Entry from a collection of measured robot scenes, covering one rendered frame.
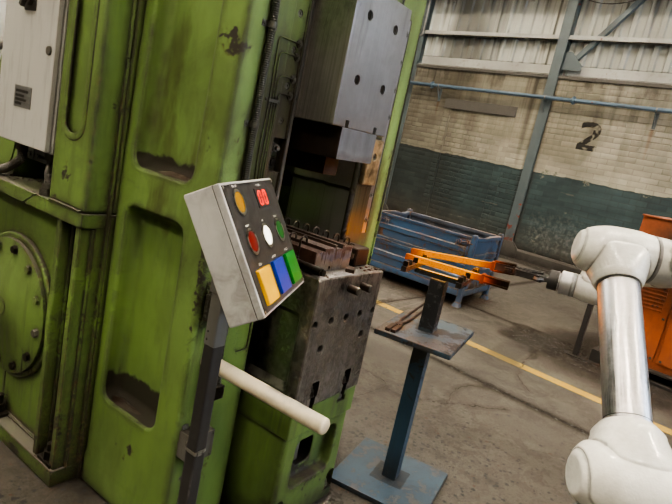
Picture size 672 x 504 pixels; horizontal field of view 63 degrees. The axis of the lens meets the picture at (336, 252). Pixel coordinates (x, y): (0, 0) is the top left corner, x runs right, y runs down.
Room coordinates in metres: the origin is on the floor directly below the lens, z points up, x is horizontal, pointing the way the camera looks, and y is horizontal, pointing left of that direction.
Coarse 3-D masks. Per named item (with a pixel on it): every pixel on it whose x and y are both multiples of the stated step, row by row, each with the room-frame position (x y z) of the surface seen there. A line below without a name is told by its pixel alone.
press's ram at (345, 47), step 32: (320, 0) 1.69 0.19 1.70; (352, 0) 1.63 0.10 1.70; (384, 0) 1.73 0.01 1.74; (320, 32) 1.67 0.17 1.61; (352, 32) 1.62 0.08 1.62; (384, 32) 1.76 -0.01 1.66; (320, 64) 1.66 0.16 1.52; (352, 64) 1.65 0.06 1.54; (384, 64) 1.79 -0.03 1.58; (320, 96) 1.65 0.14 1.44; (352, 96) 1.67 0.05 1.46; (384, 96) 1.82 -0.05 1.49; (352, 128) 1.70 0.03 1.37; (384, 128) 1.86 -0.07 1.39
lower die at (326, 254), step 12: (288, 228) 1.86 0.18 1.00; (312, 240) 1.79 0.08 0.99; (300, 252) 1.69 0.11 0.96; (312, 252) 1.67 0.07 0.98; (324, 252) 1.69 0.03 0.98; (336, 252) 1.75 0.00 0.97; (348, 252) 1.81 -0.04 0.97; (324, 264) 1.70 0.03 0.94; (336, 264) 1.76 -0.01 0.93; (348, 264) 1.82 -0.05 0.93
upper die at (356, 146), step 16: (304, 128) 1.73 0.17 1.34; (320, 128) 1.70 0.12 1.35; (336, 128) 1.67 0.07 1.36; (304, 144) 1.73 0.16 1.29; (320, 144) 1.69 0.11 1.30; (336, 144) 1.66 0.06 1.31; (352, 144) 1.72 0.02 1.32; (368, 144) 1.79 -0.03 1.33; (352, 160) 1.73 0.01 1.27; (368, 160) 1.81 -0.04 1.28
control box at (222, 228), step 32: (192, 192) 1.06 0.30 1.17; (224, 192) 1.06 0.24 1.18; (256, 192) 1.24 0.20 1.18; (224, 224) 1.05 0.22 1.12; (256, 224) 1.17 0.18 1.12; (224, 256) 1.05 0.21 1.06; (256, 256) 1.11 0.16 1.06; (224, 288) 1.05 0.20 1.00; (256, 288) 1.05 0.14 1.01; (256, 320) 1.04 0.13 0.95
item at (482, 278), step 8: (408, 256) 2.15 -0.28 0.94; (416, 256) 2.14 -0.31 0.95; (424, 264) 2.12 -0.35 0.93; (432, 264) 2.10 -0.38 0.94; (440, 264) 2.09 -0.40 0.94; (456, 272) 2.06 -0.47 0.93; (464, 272) 2.05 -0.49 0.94; (472, 272) 2.05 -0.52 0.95; (480, 280) 2.02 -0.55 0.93; (488, 280) 2.02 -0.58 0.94; (496, 280) 2.00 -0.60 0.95; (504, 280) 2.00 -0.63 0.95; (504, 288) 1.99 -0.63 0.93
